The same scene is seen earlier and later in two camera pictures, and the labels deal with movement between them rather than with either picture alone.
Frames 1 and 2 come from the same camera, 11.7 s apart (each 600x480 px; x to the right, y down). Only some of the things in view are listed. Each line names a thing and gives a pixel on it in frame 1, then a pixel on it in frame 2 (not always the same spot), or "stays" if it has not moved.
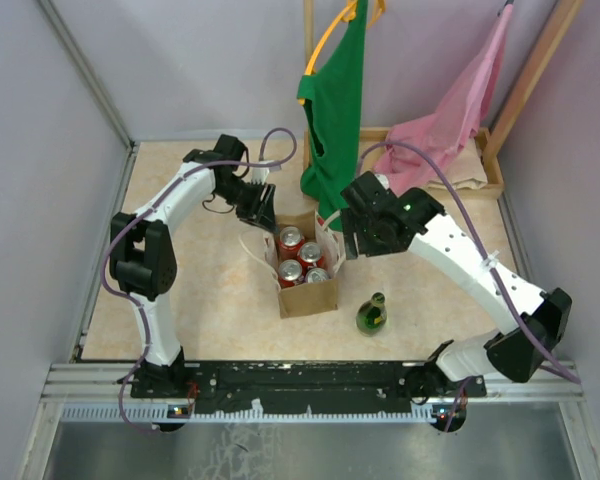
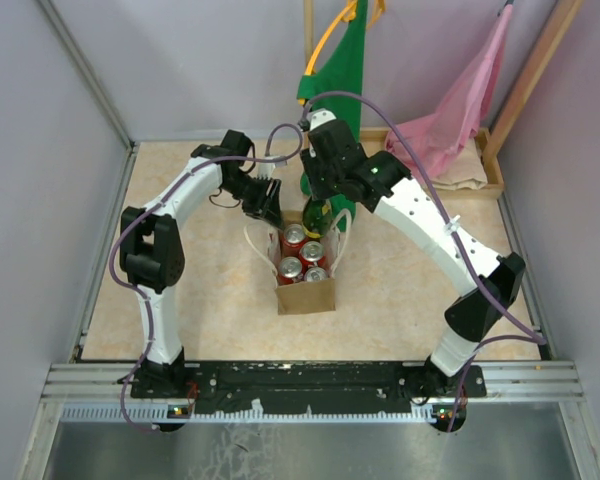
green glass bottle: x=371 y=315 to x=316 y=217
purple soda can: x=315 y=275 stays
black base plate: x=275 y=388 stays
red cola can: x=290 y=238 stays
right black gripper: x=355 y=242 to x=310 y=161
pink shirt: x=459 y=120 stays
